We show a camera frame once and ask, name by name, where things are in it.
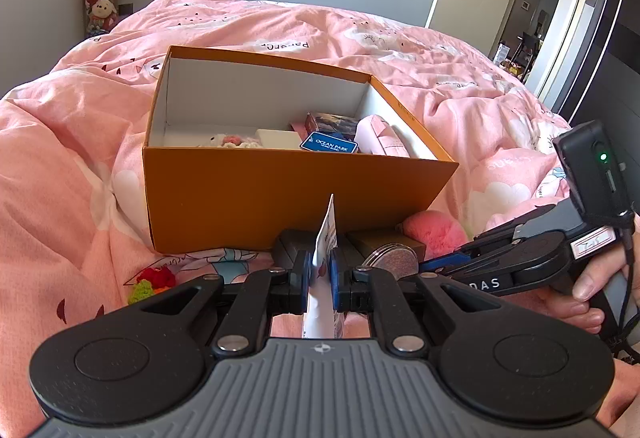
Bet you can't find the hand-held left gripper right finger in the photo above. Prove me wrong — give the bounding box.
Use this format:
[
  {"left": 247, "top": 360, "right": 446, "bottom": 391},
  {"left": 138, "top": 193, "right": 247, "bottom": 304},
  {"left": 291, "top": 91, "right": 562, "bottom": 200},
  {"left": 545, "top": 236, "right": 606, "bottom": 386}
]
[{"left": 330, "top": 249, "right": 503, "bottom": 359}]

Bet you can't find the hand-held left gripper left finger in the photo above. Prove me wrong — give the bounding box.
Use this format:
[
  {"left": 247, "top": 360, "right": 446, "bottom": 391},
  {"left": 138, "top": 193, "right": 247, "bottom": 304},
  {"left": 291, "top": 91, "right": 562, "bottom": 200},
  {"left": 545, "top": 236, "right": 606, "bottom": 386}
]
[{"left": 97, "top": 250, "right": 313, "bottom": 359}]

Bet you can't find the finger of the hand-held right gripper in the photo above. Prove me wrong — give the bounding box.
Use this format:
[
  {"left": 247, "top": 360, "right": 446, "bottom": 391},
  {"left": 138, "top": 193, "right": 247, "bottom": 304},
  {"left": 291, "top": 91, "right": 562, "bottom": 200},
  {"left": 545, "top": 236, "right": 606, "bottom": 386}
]
[
  {"left": 419, "top": 223, "right": 531, "bottom": 273},
  {"left": 415, "top": 268, "right": 518, "bottom": 299}
]

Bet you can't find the pink fluffy peach plush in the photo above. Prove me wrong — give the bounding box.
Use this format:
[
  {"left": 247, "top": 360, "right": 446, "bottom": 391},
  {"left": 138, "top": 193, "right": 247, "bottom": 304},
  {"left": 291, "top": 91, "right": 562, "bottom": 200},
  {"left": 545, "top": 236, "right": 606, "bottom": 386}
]
[{"left": 402, "top": 212, "right": 468, "bottom": 253}]

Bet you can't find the white lotion tube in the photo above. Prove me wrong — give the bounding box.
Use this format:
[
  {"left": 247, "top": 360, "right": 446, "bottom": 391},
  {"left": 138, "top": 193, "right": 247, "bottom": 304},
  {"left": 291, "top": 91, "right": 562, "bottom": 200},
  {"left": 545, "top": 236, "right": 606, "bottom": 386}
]
[{"left": 301, "top": 194, "right": 342, "bottom": 341}]

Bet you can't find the round glitter compact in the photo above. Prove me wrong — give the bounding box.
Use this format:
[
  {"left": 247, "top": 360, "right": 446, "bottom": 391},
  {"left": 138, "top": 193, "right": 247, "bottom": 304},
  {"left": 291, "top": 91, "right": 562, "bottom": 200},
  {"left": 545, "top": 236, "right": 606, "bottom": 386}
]
[{"left": 361, "top": 243, "right": 419, "bottom": 279}]

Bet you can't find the brown box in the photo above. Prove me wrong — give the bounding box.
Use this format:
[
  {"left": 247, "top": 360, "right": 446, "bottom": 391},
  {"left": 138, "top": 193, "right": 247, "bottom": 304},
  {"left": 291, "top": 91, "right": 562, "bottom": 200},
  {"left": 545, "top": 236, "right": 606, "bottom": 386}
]
[{"left": 345, "top": 229, "right": 427, "bottom": 269}]

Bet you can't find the orange cardboard box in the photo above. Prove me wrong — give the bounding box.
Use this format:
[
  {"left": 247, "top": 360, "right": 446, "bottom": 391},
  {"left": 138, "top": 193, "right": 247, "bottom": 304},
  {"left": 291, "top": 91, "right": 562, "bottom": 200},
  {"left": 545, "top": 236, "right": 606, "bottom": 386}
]
[{"left": 142, "top": 45, "right": 460, "bottom": 253}]

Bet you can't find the long white box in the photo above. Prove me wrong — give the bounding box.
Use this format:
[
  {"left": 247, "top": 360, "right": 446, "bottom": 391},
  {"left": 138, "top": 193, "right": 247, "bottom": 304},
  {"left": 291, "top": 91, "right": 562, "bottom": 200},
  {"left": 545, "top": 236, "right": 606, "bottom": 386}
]
[{"left": 255, "top": 128, "right": 304, "bottom": 151}]

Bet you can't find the crochet orange fruit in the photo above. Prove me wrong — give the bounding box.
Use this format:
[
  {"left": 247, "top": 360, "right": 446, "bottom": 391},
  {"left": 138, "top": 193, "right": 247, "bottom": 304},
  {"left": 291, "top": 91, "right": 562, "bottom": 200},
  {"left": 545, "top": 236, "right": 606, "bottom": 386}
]
[{"left": 127, "top": 267, "right": 177, "bottom": 306}]

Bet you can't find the dark card box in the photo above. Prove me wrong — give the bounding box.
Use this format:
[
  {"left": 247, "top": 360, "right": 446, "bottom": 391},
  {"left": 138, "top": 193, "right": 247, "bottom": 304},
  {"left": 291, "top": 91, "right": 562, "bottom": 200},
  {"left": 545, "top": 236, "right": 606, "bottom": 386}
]
[{"left": 305, "top": 112, "right": 360, "bottom": 136}]

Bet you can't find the person's right hand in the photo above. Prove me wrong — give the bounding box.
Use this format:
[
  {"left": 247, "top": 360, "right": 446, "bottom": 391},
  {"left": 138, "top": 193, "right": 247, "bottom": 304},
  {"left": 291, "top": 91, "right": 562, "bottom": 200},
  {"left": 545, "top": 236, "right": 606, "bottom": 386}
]
[{"left": 545, "top": 243, "right": 630, "bottom": 334}]

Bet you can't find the dark chair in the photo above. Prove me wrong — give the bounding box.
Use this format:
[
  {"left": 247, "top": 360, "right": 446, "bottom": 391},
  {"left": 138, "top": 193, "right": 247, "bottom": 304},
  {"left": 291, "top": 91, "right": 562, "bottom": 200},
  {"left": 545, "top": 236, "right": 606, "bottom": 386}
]
[{"left": 515, "top": 32, "right": 543, "bottom": 69}]

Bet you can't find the pink pouch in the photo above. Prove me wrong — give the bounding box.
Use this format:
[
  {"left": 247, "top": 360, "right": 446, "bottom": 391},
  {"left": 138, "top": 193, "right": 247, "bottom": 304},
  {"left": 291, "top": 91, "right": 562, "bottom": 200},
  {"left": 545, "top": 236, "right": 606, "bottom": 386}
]
[{"left": 356, "top": 114, "right": 416, "bottom": 159}]

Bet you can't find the blue card tag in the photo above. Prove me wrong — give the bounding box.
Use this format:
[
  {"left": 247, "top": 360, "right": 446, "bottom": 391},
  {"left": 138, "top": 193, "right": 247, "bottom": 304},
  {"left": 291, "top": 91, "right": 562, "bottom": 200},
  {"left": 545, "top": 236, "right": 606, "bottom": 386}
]
[{"left": 300, "top": 131, "right": 361, "bottom": 153}]

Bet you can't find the dark wardrobe door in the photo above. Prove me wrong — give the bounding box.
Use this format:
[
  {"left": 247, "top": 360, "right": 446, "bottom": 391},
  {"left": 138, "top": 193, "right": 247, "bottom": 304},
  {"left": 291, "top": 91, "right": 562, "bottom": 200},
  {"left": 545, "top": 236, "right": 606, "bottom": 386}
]
[{"left": 560, "top": 0, "right": 640, "bottom": 125}]

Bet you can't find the pink printed blanket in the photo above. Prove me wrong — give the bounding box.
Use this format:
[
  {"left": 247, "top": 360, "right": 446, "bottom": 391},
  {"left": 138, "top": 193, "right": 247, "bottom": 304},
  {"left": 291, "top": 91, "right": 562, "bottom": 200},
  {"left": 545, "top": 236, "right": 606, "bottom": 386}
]
[{"left": 0, "top": 0, "right": 640, "bottom": 369}]

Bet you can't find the black cable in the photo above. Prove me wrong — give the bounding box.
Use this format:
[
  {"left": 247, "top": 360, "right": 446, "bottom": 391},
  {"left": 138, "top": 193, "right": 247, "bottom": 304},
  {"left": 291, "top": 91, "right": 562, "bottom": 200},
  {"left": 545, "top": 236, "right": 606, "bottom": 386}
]
[{"left": 607, "top": 213, "right": 640, "bottom": 359}]

